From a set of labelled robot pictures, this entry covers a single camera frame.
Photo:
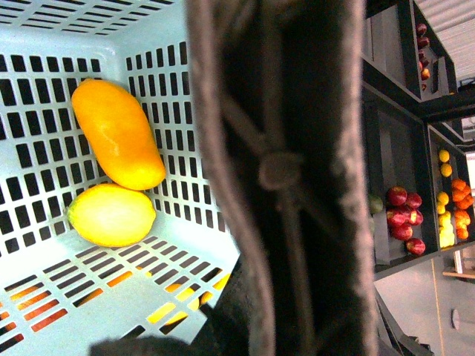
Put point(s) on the yellow lemon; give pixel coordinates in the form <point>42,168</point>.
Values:
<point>111,216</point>
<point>446,169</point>
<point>444,156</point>

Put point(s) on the orange yellow mango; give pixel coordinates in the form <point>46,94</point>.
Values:
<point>119,134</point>

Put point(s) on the brown basket handle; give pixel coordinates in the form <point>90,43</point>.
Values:
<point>276,88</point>

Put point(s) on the teal plastic basket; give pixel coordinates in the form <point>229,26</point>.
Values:
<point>61,294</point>

